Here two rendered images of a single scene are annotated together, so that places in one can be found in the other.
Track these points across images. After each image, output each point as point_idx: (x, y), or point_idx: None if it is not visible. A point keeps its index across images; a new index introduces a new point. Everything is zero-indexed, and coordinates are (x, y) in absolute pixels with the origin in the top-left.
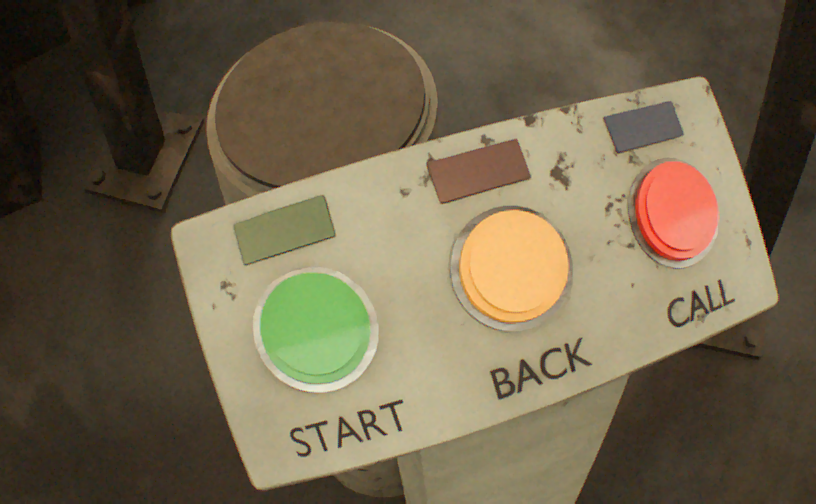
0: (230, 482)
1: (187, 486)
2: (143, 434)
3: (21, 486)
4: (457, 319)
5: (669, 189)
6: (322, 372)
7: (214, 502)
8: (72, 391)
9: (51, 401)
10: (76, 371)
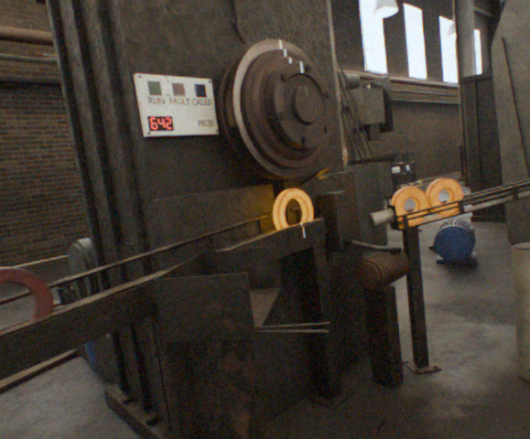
0: (524, 394)
1: (518, 400)
2: (495, 398)
3: (484, 427)
4: None
5: None
6: None
7: (527, 399)
8: (467, 401)
9: (465, 406)
10: (462, 398)
